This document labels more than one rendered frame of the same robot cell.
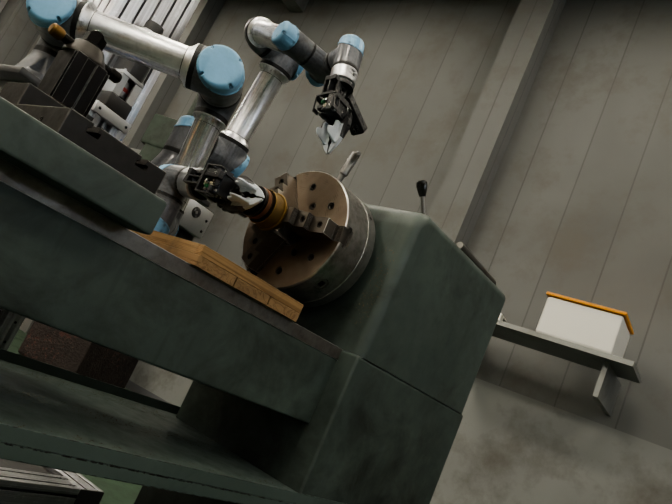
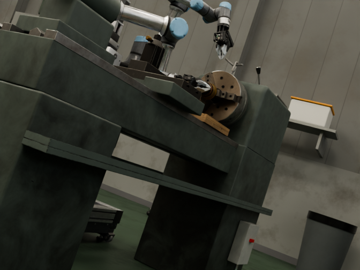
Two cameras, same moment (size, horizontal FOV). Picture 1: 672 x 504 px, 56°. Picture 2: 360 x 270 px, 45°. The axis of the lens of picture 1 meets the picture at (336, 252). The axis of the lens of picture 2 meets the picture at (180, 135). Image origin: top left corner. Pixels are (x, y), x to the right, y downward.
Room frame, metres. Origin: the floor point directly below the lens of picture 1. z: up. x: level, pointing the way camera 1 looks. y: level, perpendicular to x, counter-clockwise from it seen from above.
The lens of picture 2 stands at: (-0.96, 0.69, 0.58)
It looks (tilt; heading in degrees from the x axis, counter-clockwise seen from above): 5 degrees up; 349
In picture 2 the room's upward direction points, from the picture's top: 19 degrees clockwise
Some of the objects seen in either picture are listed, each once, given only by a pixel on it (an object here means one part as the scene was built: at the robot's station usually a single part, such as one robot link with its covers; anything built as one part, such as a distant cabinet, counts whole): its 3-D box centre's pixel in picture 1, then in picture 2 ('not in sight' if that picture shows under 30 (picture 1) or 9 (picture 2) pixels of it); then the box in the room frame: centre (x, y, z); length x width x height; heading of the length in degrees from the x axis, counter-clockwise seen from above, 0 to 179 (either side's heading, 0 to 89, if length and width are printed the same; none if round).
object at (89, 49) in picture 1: (86, 54); (155, 44); (1.11, 0.57, 1.13); 0.08 x 0.08 x 0.03
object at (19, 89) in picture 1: (62, 127); (149, 73); (1.13, 0.55, 1.00); 0.20 x 0.10 x 0.05; 138
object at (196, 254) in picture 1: (199, 268); (188, 118); (1.34, 0.25, 0.88); 0.36 x 0.30 x 0.04; 48
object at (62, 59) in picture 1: (72, 85); (152, 57); (1.11, 0.56, 1.07); 0.07 x 0.07 x 0.10; 48
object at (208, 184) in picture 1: (213, 185); (185, 82); (1.43, 0.32, 1.08); 0.12 x 0.09 x 0.08; 48
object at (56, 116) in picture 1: (51, 144); (153, 82); (1.07, 0.52, 0.95); 0.43 x 0.18 x 0.04; 48
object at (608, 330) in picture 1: (583, 331); (309, 115); (3.87, -1.63, 1.76); 0.48 x 0.40 x 0.27; 54
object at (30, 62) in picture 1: (47, 74); not in sight; (1.62, 0.89, 1.21); 0.15 x 0.15 x 0.10
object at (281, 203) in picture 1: (266, 209); (208, 90); (1.41, 0.18, 1.08); 0.09 x 0.09 x 0.09; 49
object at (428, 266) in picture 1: (376, 300); (238, 119); (1.84, -0.17, 1.06); 0.59 x 0.48 x 0.39; 138
